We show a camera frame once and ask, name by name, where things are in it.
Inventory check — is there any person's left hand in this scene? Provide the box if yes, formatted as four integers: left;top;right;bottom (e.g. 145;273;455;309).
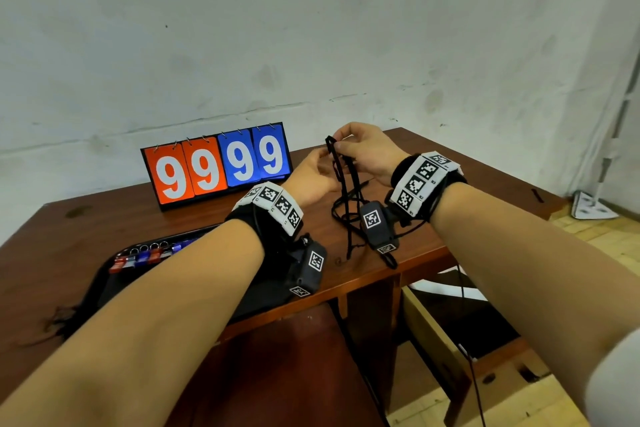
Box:
281;146;341;208

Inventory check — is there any person's right hand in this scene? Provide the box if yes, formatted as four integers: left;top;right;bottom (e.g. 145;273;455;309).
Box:
331;122;412;187

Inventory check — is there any black plastic tray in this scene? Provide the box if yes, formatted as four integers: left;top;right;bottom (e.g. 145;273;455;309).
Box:
59;224;321;338

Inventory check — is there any group of coloured plastic clips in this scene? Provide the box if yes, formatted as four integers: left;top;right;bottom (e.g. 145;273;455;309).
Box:
109;239;201;275

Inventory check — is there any person's right forearm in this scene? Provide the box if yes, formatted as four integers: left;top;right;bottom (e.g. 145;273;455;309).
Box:
429;185;640;418

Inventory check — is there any person's left forearm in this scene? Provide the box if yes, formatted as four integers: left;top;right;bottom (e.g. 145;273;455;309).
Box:
0;219;265;427

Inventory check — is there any black white marker wristband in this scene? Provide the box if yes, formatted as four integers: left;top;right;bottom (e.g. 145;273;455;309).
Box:
387;151;469;222
225;181;305;252

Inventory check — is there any orange blue flip scoreboard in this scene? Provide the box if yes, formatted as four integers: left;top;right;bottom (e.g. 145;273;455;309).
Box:
139;122;293;212

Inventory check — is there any brown wooden desk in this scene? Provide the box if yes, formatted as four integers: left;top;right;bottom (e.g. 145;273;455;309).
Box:
0;127;569;408

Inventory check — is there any white stand base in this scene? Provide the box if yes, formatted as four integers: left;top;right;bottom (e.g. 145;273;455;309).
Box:
571;190;621;221

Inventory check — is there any white pole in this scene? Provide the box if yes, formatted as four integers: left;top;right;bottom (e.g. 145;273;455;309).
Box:
595;41;640;197

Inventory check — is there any white shirt sleeve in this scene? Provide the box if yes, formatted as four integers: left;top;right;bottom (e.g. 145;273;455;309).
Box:
585;326;640;427

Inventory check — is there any white strap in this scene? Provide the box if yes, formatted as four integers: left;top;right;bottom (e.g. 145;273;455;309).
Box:
409;279;489;302

